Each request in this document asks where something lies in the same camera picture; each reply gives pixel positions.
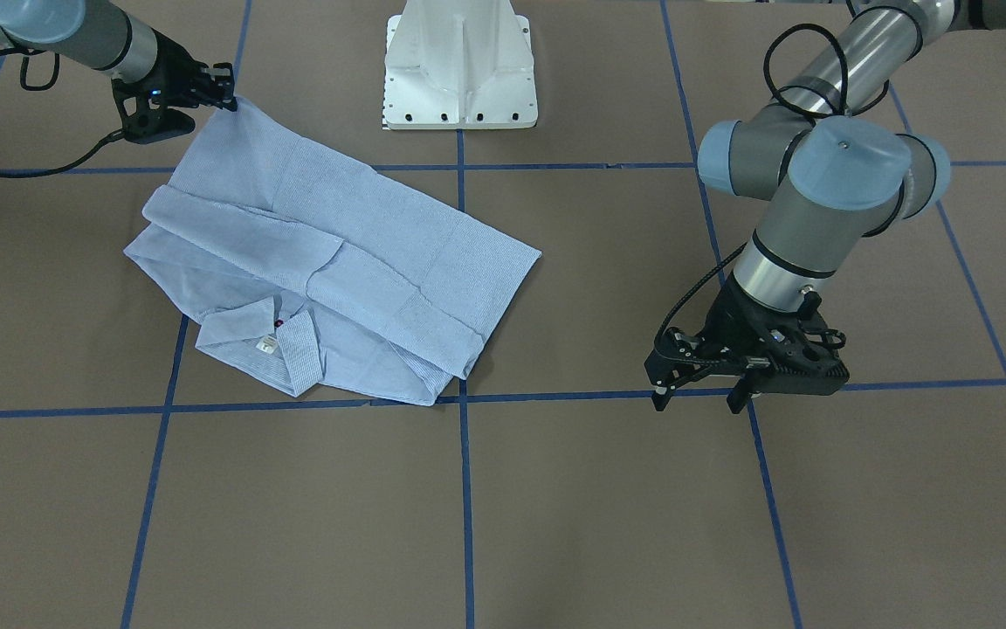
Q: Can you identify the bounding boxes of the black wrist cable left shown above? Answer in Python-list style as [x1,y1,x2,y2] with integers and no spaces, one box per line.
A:
[653,240,775,368]

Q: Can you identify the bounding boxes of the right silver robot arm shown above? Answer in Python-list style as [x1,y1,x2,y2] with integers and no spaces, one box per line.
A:
[0,1,238,113]

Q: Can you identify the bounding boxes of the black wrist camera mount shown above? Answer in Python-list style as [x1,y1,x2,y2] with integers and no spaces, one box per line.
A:
[111,78,196,146]
[752,287,851,397]

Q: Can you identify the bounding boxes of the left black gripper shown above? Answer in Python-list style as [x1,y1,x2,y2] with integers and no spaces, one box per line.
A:
[645,276,769,415]

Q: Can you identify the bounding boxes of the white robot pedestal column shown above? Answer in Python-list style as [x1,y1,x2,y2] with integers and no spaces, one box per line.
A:
[381,1,540,131]

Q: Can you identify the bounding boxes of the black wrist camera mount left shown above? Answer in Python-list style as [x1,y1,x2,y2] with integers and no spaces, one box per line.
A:
[752,287,851,397]

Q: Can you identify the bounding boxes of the brown paper table mat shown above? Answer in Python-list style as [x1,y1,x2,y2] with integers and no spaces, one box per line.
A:
[0,1,1006,628]

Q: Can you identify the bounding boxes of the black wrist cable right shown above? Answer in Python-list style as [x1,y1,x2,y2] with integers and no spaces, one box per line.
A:
[0,44,128,179]

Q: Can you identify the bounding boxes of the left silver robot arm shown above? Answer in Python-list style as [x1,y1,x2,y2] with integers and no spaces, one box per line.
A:
[645,1,1006,414]

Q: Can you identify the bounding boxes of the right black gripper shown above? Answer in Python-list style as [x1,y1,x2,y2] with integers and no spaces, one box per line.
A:
[143,31,238,112]

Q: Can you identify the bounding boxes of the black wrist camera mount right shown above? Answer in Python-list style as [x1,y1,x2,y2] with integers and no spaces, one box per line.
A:
[111,78,196,146]

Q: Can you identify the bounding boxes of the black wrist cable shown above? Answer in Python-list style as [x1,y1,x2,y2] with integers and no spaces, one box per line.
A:
[653,240,775,368]
[0,44,128,179]

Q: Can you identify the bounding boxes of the light blue striped shirt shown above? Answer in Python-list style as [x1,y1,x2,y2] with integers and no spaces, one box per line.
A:
[125,99,541,406]

